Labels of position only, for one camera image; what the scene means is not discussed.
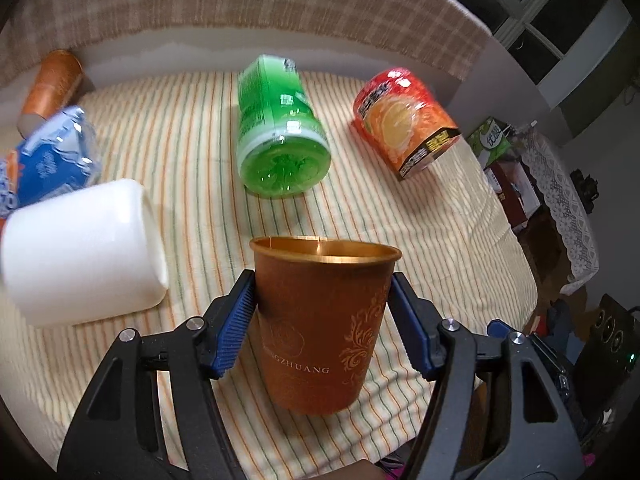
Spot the striped yellow table cloth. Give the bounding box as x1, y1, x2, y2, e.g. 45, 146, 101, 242
1, 72, 538, 479

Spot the blue orange wrapped cup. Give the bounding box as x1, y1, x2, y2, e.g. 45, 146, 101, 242
0, 106, 102, 220

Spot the red cardboard box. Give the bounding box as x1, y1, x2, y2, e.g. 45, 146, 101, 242
484, 160, 541, 234

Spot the orange patterned paper cup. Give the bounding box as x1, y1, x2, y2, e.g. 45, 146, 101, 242
250, 236, 401, 416

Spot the black electronic device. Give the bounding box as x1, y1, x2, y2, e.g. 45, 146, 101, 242
576, 294, 639, 374

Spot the green plastic cup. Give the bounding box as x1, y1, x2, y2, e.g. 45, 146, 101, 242
235, 54, 331, 198

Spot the red orange snack cup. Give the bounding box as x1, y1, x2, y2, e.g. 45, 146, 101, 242
352, 67, 461, 180

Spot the plaid brown sill cloth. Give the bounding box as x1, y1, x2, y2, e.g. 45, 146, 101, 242
1, 0, 490, 82

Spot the white plastic cup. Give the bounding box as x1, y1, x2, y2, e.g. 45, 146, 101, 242
1, 179, 169, 327

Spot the white lace cloth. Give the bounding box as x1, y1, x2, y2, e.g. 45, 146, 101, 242
518, 128, 600, 296

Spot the green white carton box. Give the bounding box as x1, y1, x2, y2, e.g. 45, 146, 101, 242
466, 116, 514, 169

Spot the orange paper cup at back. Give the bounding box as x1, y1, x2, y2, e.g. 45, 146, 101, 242
17, 50, 84, 139

